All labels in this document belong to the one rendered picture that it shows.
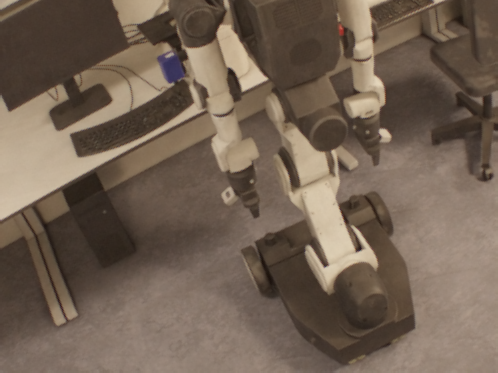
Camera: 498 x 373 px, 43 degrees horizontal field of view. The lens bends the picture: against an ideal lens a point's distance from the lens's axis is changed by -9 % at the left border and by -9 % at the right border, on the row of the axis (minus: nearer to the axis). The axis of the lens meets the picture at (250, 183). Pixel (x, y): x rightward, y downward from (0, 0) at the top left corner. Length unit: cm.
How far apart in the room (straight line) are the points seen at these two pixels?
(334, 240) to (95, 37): 113
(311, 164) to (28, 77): 109
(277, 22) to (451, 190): 155
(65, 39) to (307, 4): 114
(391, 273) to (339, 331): 30
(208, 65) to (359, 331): 104
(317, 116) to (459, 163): 139
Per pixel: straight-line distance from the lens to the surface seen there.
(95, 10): 251
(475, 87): 275
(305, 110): 182
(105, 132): 245
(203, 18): 167
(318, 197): 231
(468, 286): 261
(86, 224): 290
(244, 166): 207
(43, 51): 251
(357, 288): 220
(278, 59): 169
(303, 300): 244
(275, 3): 160
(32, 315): 310
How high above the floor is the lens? 207
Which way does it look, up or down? 40 degrees down
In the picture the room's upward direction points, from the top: 18 degrees counter-clockwise
